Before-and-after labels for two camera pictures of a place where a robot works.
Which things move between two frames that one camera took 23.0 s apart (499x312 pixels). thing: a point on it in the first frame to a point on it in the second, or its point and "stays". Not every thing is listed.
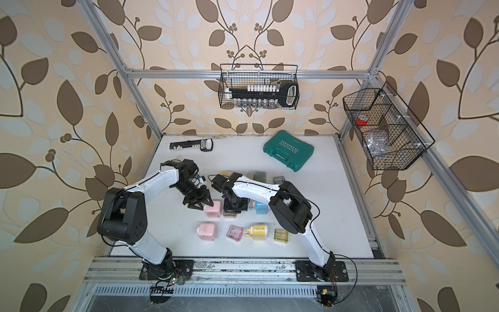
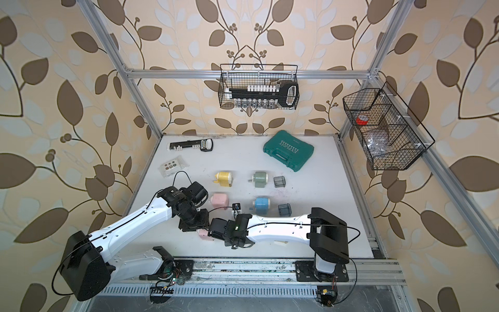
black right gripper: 242,208 to 228,242
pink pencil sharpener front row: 206,231 stays
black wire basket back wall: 258,86 stays
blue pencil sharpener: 261,208 stays
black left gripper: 203,198 to 203,223
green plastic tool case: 290,149 stays
